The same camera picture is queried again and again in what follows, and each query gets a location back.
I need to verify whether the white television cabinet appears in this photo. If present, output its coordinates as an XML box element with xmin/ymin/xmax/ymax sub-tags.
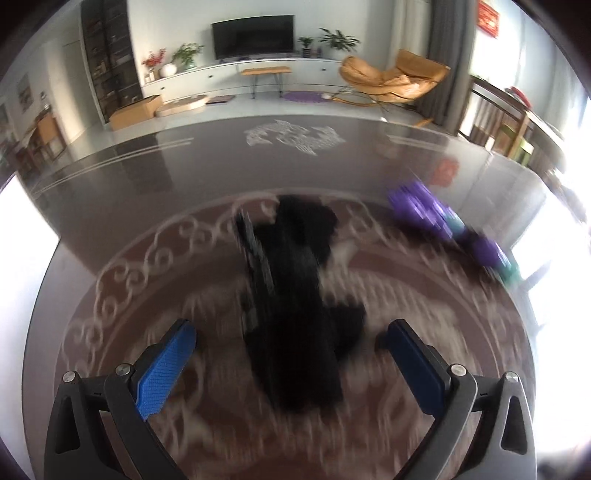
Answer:
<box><xmin>141</xmin><ymin>58</ymin><xmax>352</xmax><ymax>100</ymax></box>

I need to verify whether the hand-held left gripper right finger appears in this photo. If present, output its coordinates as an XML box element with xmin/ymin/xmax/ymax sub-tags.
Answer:
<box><xmin>385</xmin><ymin>318</ymin><xmax>536</xmax><ymax>480</ymax></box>

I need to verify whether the grey curtain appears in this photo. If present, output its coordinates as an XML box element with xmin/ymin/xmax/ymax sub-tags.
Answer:
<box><xmin>418</xmin><ymin>0</ymin><xmax>483</xmax><ymax>134</ymax></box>

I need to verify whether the dark bookshelf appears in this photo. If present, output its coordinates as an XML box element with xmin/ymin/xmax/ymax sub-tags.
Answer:
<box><xmin>81</xmin><ymin>0</ymin><xmax>141</xmax><ymax>123</ymax></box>

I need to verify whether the black television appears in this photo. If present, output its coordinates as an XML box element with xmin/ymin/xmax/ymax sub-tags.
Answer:
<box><xmin>211</xmin><ymin>15</ymin><xmax>295</xmax><ymax>61</ymax></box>

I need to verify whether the purple floor mat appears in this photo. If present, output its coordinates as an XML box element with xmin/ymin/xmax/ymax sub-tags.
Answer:
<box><xmin>281</xmin><ymin>91</ymin><xmax>326</xmax><ymax>104</ymax></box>

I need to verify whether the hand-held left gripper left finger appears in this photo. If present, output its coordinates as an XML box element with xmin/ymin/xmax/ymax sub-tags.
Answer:
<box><xmin>44</xmin><ymin>318</ymin><xmax>197</xmax><ymax>480</ymax></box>

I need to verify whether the orange lounge chair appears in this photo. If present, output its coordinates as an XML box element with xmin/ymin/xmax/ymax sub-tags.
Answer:
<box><xmin>330</xmin><ymin>49</ymin><xmax>451</xmax><ymax>112</ymax></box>

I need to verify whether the large potted plant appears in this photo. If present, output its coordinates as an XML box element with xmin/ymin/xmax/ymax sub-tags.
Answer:
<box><xmin>318</xmin><ymin>28</ymin><xmax>361</xmax><ymax>58</ymax></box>

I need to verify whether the wooden bench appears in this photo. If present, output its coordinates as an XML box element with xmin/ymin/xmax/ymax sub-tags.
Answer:
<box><xmin>240</xmin><ymin>67</ymin><xmax>293</xmax><ymax>99</ymax></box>

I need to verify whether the wooden side cabinet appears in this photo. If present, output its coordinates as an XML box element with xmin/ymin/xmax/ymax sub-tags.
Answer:
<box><xmin>25</xmin><ymin>106</ymin><xmax>68</xmax><ymax>162</ymax></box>

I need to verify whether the dark patterned desktop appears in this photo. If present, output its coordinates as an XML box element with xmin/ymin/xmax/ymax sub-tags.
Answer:
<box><xmin>0</xmin><ymin>115</ymin><xmax>591</xmax><ymax>480</ymax></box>

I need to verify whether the leafy potted plant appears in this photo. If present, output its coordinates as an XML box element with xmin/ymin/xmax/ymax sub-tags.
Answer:
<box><xmin>172</xmin><ymin>43</ymin><xmax>205</xmax><ymax>71</ymax></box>

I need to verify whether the red wall hanging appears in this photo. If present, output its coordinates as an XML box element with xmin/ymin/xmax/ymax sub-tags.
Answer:
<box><xmin>478</xmin><ymin>0</ymin><xmax>502</xmax><ymax>35</ymax></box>

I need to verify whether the wall painting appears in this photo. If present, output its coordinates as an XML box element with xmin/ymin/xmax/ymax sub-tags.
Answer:
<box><xmin>17</xmin><ymin>74</ymin><xmax>32</xmax><ymax>112</ymax></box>

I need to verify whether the purple toy wand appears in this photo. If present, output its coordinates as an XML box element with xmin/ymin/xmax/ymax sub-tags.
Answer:
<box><xmin>387</xmin><ymin>181</ymin><xmax>520</xmax><ymax>284</ymax></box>

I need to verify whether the cardboard box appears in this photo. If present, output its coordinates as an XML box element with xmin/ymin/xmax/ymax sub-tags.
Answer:
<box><xmin>109</xmin><ymin>95</ymin><xmax>164</xmax><ymax>131</ymax></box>

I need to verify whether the black fluffy hair claw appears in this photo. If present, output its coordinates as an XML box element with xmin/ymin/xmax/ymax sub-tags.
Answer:
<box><xmin>233</xmin><ymin>195</ymin><xmax>368</xmax><ymax>414</ymax></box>

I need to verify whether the red flower arrangement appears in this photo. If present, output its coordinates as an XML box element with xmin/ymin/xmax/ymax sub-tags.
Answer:
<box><xmin>141</xmin><ymin>48</ymin><xmax>167</xmax><ymax>81</ymax></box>

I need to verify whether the cluttered wooden side table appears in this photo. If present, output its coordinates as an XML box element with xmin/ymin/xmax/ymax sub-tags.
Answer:
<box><xmin>503</xmin><ymin>85</ymin><xmax>583</xmax><ymax>185</ymax></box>

